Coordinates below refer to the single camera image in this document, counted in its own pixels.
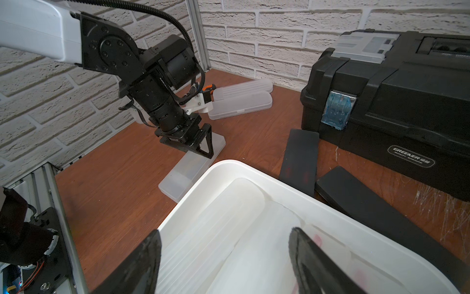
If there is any translucent pencil case with pencil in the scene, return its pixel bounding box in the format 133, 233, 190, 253
159, 133, 226, 203

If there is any black plastic toolbox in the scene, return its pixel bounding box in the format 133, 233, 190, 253
300, 29, 470, 202

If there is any ribbed translucent pencil case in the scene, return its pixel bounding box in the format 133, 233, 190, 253
213, 79, 274, 101
155, 178, 266, 294

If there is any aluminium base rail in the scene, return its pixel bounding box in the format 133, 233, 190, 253
1, 164, 89, 294

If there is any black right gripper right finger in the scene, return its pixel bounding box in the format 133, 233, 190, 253
288, 227, 364, 294

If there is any small translucent pencil case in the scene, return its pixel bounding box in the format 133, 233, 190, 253
302, 225, 409, 294

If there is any orange handled screwdriver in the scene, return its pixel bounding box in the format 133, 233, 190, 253
203, 84, 217, 93

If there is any long black pencil case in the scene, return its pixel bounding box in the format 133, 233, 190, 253
279, 129, 320, 197

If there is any smooth translucent pencil case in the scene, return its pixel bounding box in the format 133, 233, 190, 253
208, 91, 272, 120

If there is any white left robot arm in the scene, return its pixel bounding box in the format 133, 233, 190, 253
1, 1, 214, 159

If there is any wide translucent pencil case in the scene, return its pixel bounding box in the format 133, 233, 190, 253
208, 201, 301, 294

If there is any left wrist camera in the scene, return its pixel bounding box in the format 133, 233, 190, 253
182, 92, 214, 115

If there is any white plastic storage box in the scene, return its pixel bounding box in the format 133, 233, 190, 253
155, 160, 458, 294

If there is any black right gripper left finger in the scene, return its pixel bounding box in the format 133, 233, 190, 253
93, 229, 162, 294

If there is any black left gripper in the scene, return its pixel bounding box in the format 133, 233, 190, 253
155, 113, 214, 159

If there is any flat black pencil case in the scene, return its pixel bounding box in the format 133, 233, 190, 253
315, 166, 470, 290

